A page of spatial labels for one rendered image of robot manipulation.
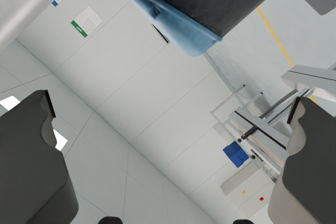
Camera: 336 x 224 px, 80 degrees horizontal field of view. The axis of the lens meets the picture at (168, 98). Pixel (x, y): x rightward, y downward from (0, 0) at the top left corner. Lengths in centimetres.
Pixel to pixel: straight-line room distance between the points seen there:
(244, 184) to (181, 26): 629
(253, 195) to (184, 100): 344
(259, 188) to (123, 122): 423
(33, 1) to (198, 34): 14
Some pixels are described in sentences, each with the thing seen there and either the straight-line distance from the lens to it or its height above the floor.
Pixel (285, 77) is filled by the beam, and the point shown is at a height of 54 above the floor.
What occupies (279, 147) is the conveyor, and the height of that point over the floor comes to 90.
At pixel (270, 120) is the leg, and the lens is 117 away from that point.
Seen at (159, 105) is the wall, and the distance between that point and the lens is 507.
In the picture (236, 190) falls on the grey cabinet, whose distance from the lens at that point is 646.
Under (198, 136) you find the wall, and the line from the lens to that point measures 561.
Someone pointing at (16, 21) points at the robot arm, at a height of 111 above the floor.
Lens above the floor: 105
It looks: 4 degrees up
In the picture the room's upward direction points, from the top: 131 degrees counter-clockwise
